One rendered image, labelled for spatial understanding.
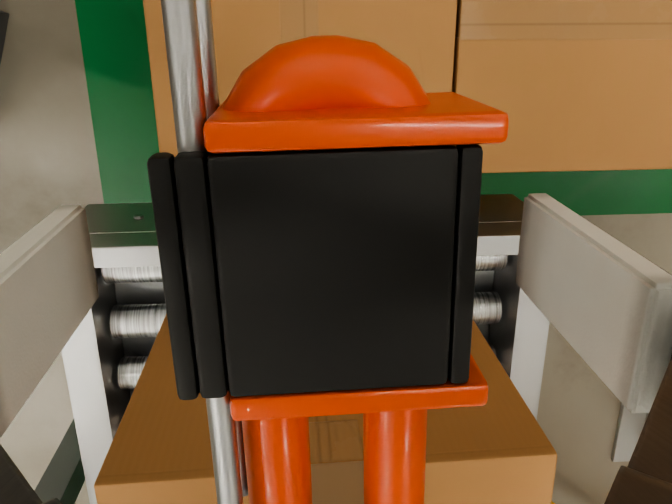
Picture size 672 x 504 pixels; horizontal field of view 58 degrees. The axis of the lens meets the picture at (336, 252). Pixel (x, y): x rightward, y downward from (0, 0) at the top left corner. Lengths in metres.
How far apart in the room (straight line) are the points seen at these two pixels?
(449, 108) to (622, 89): 0.79
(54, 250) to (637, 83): 0.86
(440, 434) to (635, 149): 0.55
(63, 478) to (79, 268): 1.20
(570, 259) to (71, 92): 1.34
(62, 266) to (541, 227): 0.13
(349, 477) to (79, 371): 0.74
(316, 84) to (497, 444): 0.47
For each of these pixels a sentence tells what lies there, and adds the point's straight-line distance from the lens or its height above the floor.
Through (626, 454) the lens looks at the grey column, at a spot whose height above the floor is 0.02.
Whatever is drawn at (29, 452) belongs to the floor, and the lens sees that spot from 1.87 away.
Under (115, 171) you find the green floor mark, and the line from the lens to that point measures 1.45.
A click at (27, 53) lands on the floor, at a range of 1.47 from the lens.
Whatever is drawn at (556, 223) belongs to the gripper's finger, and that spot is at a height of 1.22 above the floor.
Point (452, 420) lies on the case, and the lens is 0.61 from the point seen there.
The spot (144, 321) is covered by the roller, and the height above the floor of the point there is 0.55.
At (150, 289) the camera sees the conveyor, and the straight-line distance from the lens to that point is 0.98.
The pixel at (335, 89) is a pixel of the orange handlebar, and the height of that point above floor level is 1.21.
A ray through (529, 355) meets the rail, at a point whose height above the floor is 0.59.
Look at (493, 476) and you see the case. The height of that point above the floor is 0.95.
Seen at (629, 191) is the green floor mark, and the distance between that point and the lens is 1.63.
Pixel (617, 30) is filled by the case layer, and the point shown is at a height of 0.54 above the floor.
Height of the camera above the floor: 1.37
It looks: 69 degrees down
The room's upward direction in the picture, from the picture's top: 168 degrees clockwise
